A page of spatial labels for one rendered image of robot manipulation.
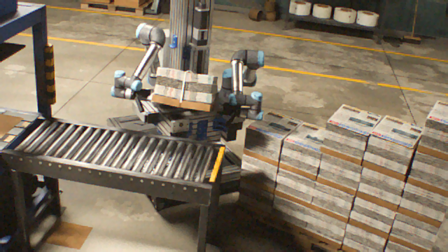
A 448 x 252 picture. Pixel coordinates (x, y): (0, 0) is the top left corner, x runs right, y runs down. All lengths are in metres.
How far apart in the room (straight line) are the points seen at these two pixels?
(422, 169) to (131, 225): 2.12
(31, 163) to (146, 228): 1.10
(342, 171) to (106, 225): 1.78
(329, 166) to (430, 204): 0.69
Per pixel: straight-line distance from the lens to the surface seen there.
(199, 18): 3.79
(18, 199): 3.50
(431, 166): 3.25
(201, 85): 3.25
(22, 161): 3.31
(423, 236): 3.50
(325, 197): 3.57
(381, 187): 3.41
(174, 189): 3.00
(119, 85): 3.53
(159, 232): 3.87
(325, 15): 9.46
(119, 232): 3.88
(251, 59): 3.59
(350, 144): 3.35
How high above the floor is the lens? 2.44
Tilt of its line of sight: 27 degrees down
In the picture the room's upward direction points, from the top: 6 degrees clockwise
